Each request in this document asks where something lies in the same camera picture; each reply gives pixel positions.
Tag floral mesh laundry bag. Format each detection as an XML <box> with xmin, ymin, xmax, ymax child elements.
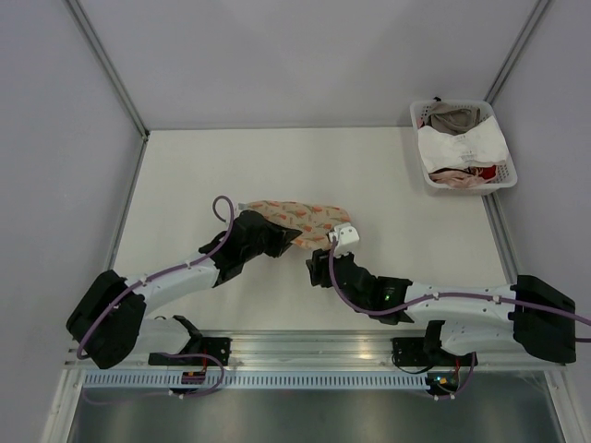
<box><xmin>238</xmin><ymin>200</ymin><xmax>351</xmax><ymax>250</ymax></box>

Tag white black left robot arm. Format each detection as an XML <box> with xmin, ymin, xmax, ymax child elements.
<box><xmin>66</xmin><ymin>210</ymin><xmax>301</xmax><ymax>369</ymax></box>

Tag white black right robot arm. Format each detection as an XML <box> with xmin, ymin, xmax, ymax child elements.
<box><xmin>306</xmin><ymin>250</ymin><xmax>576</xmax><ymax>365</ymax></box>

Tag white plastic laundry basket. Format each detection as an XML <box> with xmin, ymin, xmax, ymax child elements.
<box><xmin>409</xmin><ymin>99</ymin><xmax>517</xmax><ymax>196</ymax></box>

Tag white bra in basket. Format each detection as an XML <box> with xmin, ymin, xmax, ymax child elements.
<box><xmin>417</xmin><ymin>116</ymin><xmax>510</xmax><ymax>174</ymax></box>

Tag pink red garments in basket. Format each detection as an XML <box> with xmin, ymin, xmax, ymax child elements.
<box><xmin>428</xmin><ymin>165</ymin><xmax>498</xmax><ymax>189</ymax></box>

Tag grey garment in basket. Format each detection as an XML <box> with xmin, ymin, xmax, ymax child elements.
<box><xmin>424</xmin><ymin>102</ymin><xmax>480</xmax><ymax>136</ymax></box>

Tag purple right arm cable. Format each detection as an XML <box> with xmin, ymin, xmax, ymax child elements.
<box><xmin>328</xmin><ymin>233</ymin><xmax>591</xmax><ymax>401</ymax></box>

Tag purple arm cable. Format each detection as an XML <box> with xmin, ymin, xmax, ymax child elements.
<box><xmin>328</xmin><ymin>233</ymin><xmax>591</xmax><ymax>401</ymax></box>
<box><xmin>76</xmin><ymin>196</ymin><xmax>236</xmax><ymax>407</ymax></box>

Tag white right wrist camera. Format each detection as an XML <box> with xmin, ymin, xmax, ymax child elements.
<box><xmin>328</xmin><ymin>222</ymin><xmax>360</xmax><ymax>257</ymax></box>

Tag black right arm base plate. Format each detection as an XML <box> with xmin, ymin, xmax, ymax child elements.
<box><xmin>391</xmin><ymin>337</ymin><xmax>444</xmax><ymax>374</ymax></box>

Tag aluminium mounting rail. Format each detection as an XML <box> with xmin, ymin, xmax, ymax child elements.
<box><xmin>64</xmin><ymin>328</ymin><xmax>569</xmax><ymax>370</ymax></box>

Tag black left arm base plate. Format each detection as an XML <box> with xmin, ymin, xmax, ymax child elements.
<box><xmin>148</xmin><ymin>337</ymin><xmax>232</xmax><ymax>366</ymax></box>

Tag white slotted cable duct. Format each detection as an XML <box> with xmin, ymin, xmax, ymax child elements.
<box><xmin>83</xmin><ymin>370</ymin><xmax>428</xmax><ymax>390</ymax></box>

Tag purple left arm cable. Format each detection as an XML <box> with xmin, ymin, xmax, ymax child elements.
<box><xmin>76</xmin><ymin>196</ymin><xmax>236</xmax><ymax>407</ymax></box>

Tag left aluminium frame post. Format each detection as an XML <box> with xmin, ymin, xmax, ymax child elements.
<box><xmin>63</xmin><ymin>0</ymin><xmax>150</xmax><ymax>141</ymax></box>

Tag aluminium frame post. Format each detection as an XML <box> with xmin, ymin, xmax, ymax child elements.
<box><xmin>484</xmin><ymin>0</ymin><xmax>554</xmax><ymax>105</ymax></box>
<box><xmin>63</xmin><ymin>0</ymin><xmax>150</xmax><ymax>141</ymax></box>

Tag right aluminium frame post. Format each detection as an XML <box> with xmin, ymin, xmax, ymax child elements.
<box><xmin>484</xmin><ymin>0</ymin><xmax>554</xmax><ymax>105</ymax></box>

